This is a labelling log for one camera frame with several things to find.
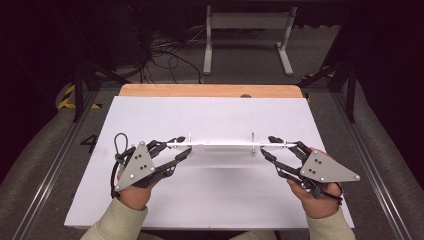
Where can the white metal stand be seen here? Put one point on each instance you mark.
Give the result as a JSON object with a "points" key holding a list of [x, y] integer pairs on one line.
{"points": [[248, 20]]}

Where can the person's right hand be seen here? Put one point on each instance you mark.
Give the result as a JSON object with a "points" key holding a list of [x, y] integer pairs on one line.
{"points": [[316, 206]]}

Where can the wooden table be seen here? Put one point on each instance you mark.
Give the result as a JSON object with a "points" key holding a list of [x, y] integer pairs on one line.
{"points": [[200, 90]]}

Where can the person's left hand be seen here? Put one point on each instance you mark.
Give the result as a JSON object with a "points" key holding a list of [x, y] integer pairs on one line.
{"points": [[133, 196]]}

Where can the black metal stand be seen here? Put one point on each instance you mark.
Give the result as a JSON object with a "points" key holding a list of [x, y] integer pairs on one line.
{"points": [[350, 93], [78, 90]]}

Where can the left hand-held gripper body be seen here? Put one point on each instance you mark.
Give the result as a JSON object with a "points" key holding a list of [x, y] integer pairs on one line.
{"points": [[137, 166]]}

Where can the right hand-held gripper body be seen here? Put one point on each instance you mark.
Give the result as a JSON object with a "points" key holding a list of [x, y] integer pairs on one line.
{"points": [[325, 168]]}

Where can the dark round table grommet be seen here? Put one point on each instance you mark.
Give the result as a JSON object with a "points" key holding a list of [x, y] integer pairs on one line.
{"points": [[245, 96]]}

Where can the metal frame pin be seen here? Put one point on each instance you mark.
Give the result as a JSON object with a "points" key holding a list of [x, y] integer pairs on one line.
{"points": [[253, 140]]}

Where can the white board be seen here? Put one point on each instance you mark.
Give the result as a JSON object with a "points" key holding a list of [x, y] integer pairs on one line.
{"points": [[200, 116]]}

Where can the aluminium rail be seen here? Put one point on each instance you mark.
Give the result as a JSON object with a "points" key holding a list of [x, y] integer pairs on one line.
{"points": [[50, 176], [373, 173]]}

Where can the clear acrylic frame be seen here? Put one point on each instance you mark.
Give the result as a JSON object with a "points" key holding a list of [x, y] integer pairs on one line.
{"points": [[226, 144]]}

